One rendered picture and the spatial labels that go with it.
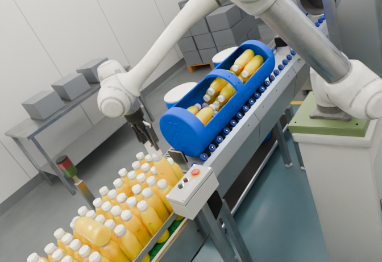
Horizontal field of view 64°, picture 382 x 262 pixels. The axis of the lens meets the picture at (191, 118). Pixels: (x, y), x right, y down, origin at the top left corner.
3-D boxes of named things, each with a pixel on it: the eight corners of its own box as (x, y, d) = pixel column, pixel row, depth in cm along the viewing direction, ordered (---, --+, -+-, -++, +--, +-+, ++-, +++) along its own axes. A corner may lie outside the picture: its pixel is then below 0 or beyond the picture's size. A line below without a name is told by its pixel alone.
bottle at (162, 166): (168, 184, 146) (152, 154, 137) (182, 181, 144) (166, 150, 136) (166, 195, 140) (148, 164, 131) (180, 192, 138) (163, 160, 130)
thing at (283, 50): (291, 52, 239) (287, 34, 232) (289, 55, 237) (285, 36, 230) (279, 54, 246) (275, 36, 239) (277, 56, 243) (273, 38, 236)
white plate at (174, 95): (158, 104, 224) (158, 105, 225) (191, 98, 211) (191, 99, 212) (171, 86, 246) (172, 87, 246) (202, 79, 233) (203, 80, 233)
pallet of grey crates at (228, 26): (264, 45, 549) (244, -23, 496) (243, 67, 501) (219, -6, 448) (211, 53, 629) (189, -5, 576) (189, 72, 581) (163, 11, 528)
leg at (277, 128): (293, 163, 271) (275, 104, 243) (290, 168, 267) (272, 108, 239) (287, 163, 275) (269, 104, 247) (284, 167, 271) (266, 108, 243)
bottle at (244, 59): (245, 57, 209) (231, 70, 198) (245, 48, 204) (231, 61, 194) (254, 59, 205) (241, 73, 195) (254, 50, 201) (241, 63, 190)
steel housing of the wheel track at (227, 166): (340, 44, 291) (334, 8, 276) (220, 218, 166) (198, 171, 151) (310, 47, 311) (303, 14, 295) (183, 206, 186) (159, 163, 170)
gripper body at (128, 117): (144, 105, 122) (154, 124, 126) (132, 104, 128) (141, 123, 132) (131, 116, 117) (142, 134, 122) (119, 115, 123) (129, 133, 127)
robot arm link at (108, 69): (113, 98, 125) (110, 111, 113) (94, 64, 118) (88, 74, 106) (137, 87, 124) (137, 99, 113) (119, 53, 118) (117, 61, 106)
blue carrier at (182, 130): (279, 77, 208) (270, 37, 195) (209, 161, 158) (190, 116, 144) (244, 77, 227) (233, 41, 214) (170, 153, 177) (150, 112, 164)
